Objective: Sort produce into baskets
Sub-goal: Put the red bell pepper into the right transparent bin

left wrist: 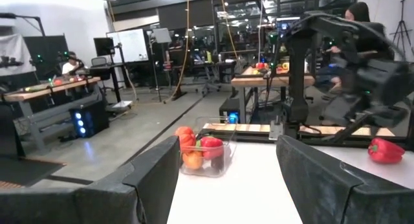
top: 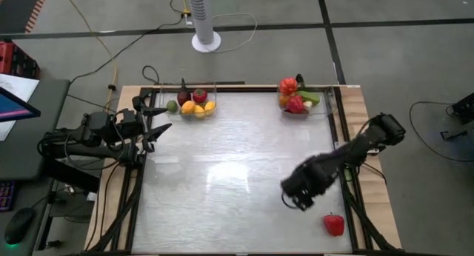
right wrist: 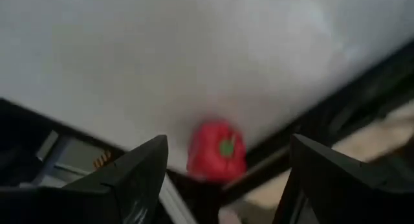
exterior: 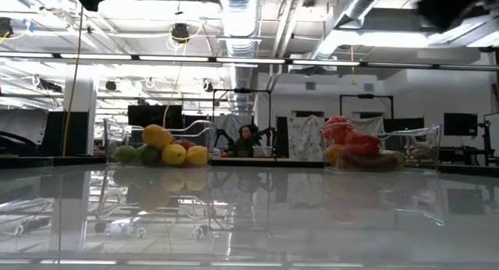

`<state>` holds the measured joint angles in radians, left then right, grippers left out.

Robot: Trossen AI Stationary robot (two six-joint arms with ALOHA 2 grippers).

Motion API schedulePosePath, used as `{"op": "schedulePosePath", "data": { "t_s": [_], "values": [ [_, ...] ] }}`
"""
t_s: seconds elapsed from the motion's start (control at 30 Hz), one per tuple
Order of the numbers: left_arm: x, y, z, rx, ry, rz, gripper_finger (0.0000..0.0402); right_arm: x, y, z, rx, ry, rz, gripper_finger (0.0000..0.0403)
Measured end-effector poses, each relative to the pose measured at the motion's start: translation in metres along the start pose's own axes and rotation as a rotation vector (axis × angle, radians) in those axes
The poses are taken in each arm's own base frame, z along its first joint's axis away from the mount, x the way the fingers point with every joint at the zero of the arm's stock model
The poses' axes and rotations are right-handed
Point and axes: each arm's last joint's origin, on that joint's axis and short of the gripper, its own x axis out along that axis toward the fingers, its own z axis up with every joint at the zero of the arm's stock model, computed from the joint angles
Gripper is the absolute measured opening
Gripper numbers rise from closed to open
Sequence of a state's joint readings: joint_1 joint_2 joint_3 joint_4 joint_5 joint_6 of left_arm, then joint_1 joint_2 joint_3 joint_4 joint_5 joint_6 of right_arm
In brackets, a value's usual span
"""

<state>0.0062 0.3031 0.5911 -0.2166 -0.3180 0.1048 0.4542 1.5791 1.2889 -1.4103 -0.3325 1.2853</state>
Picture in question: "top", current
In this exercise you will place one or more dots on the glossy crimson red pepper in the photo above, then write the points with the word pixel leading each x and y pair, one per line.
pixel 295 104

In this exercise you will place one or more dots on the small yellow fruit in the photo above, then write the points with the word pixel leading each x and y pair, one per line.
pixel 210 106

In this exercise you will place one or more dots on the green lime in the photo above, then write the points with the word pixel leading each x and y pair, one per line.
pixel 171 106

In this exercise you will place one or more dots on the clear plastic basket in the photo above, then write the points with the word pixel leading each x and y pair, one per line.
pixel 321 110
pixel 164 97

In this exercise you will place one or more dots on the black device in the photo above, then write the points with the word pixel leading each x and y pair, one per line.
pixel 463 110

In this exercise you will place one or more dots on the black aluminium table frame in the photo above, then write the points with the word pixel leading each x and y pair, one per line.
pixel 244 89

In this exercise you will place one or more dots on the red bell pepper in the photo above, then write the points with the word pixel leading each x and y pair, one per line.
pixel 333 224

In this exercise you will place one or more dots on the dark grey desk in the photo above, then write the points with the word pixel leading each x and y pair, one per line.
pixel 33 145

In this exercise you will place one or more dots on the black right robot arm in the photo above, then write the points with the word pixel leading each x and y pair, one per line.
pixel 366 141

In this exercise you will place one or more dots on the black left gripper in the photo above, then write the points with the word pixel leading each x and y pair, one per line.
pixel 127 132

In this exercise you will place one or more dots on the red crate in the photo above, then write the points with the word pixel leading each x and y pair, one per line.
pixel 16 60

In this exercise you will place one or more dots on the small red fruit green stem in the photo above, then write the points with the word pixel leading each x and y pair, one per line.
pixel 200 95

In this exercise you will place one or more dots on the black keyboard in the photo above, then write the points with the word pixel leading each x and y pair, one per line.
pixel 6 195

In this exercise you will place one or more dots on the black computer mouse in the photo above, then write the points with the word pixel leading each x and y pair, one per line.
pixel 18 226

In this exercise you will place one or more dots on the white garlic bulb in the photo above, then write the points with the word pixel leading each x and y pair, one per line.
pixel 308 104

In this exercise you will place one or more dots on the wooden table board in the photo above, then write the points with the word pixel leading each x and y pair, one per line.
pixel 355 104

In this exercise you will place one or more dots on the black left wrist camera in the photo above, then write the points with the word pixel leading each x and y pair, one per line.
pixel 129 116

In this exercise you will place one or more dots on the large orange mango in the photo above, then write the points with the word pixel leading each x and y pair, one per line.
pixel 188 107

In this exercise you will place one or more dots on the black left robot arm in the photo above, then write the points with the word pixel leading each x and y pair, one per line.
pixel 89 135

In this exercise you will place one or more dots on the dark purple eggplant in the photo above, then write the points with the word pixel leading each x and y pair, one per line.
pixel 183 97

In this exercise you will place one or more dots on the black mat orange edge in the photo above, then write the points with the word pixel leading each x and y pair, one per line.
pixel 18 8

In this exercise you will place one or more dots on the black framed screen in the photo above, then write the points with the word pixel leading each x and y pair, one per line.
pixel 15 106

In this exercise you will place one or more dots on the green cucumber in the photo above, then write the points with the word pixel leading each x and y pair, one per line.
pixel 309 97

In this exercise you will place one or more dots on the orange vegetable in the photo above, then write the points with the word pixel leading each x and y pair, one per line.
pixel 283 100

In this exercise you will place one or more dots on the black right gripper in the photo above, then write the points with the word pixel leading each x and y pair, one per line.
pixel 311 178

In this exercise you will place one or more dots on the white tower fan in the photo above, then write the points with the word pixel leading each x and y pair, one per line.
pixel 201 19

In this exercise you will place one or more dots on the yellow lemon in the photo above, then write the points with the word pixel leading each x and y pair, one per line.
pixel 199 111

